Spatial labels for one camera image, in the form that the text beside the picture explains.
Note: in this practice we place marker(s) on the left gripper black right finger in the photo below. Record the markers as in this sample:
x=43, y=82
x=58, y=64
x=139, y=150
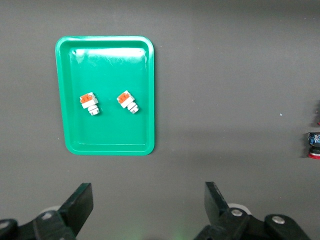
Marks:
x=217, y=217

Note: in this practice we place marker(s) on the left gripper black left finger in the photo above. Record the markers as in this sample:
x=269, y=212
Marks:
x=75, y=212

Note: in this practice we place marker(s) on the white and orange button switch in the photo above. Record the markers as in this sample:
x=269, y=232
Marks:
x=88, y=103
x=127, y=102

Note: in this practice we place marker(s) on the green plastic tray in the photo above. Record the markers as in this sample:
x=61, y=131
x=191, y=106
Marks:
x=107, y=70

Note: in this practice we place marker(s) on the dark grey table mat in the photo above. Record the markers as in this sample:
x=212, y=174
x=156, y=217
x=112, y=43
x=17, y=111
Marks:
x=225, y=62

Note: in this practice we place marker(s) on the red push button switch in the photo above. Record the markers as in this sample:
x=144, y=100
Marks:
x=314, y=145
x=317, y=112

